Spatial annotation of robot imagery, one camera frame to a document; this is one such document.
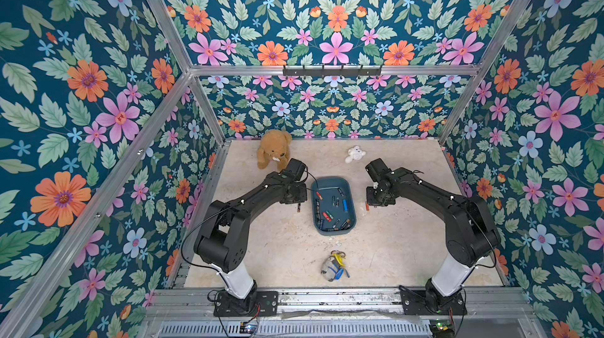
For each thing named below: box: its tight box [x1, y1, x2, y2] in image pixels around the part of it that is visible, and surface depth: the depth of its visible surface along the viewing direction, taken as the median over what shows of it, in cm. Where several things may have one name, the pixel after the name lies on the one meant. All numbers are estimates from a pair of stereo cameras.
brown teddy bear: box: [257, 129, 292, 172], surface depth 98 cm
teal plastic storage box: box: [310, 176, 358, 236], surface depth 96 cm
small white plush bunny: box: [344, 145, 367, 164], surface depth 113 cm
